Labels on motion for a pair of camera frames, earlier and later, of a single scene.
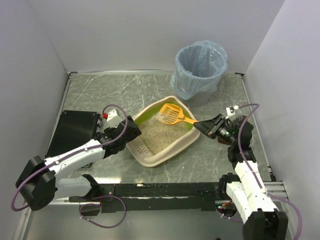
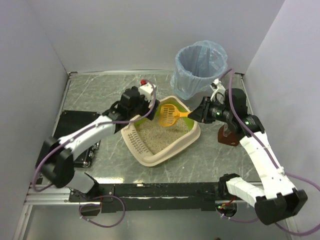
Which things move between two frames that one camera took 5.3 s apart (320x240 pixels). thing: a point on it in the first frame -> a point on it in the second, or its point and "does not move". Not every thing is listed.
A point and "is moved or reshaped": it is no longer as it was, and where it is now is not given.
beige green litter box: (159, 140) does not move
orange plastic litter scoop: (173, 114) is moved or reshaped
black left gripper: (133, 128) -> (152, 110)
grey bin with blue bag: (199, 67) does not move
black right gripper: (213, 127) -> (204, 110)
